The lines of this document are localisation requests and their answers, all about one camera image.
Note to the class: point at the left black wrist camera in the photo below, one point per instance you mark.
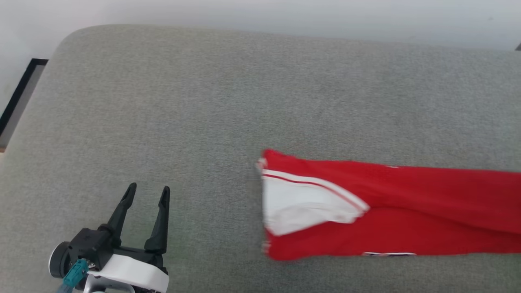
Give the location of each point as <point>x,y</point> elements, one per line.
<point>89,248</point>

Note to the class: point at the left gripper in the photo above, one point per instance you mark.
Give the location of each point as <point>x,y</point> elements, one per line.
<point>142,256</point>

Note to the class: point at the red white basketball jersey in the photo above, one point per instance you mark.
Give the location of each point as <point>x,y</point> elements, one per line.
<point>407,211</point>

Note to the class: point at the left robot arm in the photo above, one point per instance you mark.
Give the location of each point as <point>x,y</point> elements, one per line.
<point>59,260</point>

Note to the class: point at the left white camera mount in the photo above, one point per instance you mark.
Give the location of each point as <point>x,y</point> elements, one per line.
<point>134,272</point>

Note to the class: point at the grey fabric sofa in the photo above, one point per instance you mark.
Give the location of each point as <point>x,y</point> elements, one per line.
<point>203,101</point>

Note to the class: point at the black frame strip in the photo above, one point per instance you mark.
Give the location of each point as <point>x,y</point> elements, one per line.
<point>22,89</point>

